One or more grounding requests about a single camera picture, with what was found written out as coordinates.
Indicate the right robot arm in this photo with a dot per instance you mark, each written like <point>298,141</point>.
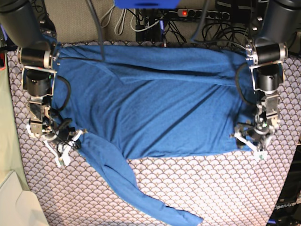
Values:
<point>38,56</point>

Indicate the black power strip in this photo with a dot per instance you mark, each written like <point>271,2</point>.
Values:
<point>197,14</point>

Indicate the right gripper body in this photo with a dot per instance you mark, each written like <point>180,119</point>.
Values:
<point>58,143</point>

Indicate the light green cloth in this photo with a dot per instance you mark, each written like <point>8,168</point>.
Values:
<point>10,155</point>

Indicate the black OpenArm case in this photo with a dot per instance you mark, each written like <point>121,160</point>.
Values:
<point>287,211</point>

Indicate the fan-patterned tablecloth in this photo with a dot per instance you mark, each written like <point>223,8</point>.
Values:
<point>231,189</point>

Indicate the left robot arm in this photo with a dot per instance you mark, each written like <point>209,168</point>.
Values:
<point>266,50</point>

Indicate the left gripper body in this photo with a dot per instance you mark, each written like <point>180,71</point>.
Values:
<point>257,138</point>

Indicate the white plastic bin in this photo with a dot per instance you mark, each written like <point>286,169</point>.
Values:
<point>17,206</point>

